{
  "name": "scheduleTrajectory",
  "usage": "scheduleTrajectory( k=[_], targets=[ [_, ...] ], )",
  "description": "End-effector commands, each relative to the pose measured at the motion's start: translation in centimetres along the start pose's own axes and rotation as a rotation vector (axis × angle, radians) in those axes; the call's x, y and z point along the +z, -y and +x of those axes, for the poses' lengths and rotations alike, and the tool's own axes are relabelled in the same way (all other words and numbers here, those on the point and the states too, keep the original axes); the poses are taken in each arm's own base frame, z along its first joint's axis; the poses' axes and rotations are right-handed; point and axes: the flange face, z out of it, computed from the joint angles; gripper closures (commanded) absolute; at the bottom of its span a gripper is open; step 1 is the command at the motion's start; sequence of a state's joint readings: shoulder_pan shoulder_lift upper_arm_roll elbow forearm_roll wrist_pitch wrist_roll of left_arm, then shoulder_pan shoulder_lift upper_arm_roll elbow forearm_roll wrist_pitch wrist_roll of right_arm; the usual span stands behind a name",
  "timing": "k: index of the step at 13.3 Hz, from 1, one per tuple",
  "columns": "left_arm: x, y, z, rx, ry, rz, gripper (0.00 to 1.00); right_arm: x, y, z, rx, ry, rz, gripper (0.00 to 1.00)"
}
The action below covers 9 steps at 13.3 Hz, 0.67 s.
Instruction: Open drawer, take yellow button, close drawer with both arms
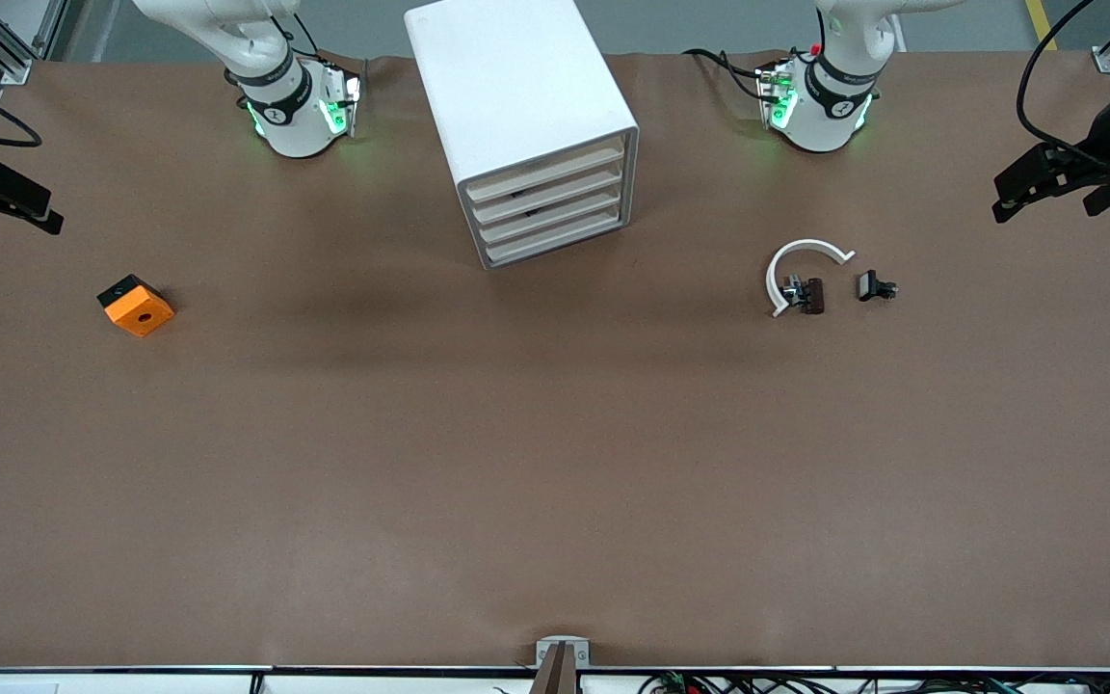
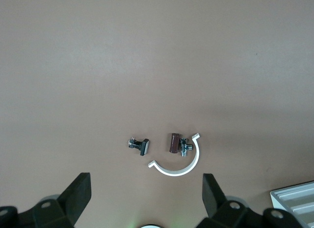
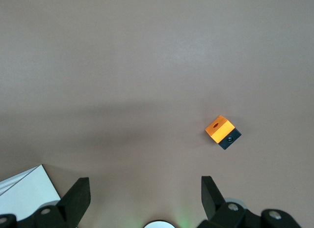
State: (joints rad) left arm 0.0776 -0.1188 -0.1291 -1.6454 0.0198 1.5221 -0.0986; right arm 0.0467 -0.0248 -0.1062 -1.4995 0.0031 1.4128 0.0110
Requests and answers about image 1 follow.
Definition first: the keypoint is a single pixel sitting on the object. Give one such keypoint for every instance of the small brown black component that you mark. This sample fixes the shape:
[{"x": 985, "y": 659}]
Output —
[{"x": 811, "y": 295}]

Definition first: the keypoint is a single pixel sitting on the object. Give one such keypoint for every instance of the white curved plastic piece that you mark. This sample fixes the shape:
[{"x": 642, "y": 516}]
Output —
[{"x": 810, "y": 245}]

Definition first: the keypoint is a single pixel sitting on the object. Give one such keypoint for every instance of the grey metal bracket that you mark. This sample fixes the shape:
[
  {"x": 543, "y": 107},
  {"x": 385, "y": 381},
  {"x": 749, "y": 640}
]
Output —
[{"x": 563, "y": 644}]

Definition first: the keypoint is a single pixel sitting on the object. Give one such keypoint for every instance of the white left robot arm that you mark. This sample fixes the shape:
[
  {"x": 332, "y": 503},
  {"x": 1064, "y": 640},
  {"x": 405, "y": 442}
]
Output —
[{"x": 825, "y": 106}]

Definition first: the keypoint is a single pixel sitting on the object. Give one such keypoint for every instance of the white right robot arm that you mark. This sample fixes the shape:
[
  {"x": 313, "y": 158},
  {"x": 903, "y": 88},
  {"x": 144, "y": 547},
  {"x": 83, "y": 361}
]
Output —
[{"x": 290, "y": 106}]

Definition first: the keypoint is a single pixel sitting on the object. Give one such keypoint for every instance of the small black clip component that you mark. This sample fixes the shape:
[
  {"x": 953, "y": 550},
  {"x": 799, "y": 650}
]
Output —
[{"x": 869, "y": 285}]

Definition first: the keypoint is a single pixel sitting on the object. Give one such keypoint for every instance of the orange and black box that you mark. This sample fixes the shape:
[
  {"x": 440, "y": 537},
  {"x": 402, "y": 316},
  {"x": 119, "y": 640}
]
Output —
[{"x": 139, "y": 310}]

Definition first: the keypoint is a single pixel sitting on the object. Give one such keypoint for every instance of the brown table cover mat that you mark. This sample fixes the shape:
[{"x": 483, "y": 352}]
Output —
[{"x": 555, "y": 482}]

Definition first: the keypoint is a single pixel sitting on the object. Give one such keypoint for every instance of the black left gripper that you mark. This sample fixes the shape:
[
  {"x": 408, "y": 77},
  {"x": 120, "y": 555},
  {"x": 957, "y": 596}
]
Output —
[{"x": 1100, "y": 135}]

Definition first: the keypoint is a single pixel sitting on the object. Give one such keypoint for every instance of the brown angled bar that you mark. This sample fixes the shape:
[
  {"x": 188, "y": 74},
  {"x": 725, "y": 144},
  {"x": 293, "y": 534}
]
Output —
[{"x": 555, "y": 675}]

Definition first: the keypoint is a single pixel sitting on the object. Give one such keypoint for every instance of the white table edge rail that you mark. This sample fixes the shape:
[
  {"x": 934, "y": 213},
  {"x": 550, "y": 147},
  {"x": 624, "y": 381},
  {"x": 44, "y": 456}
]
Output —
[{"x": 131, "y": 680}]

